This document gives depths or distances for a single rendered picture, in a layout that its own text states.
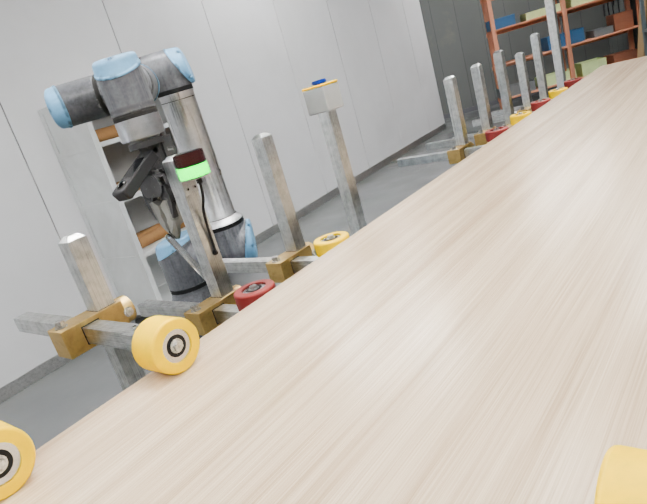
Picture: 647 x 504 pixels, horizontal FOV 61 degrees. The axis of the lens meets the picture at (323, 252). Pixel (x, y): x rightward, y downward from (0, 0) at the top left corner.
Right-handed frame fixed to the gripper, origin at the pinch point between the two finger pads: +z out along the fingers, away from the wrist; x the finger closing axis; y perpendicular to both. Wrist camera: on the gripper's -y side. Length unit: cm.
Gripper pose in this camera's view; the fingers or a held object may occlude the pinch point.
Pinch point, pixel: (172, 234)
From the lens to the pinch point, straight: 120.6
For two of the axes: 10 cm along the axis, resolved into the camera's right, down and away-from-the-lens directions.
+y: 5.8, -4.1, 7.1
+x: -7.6, 0.3, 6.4
